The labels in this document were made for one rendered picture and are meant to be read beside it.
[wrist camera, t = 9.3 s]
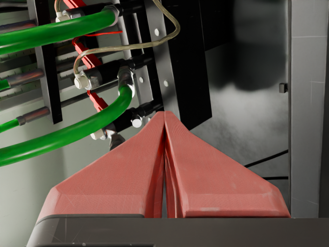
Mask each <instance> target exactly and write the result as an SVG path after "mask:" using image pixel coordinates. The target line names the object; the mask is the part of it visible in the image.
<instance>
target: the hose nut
mask: <svg viewBox="0 0 329 247"><path fill-rule="evenodd" d="M116 140H119V141H121V142H123V143H124V142H125V139H124V138H123V137H122V136H121V135H120V134H117V135H113V136H111V139H110V143H109V148H110V146H111V143H112V142H113V141H116Z"/></svg>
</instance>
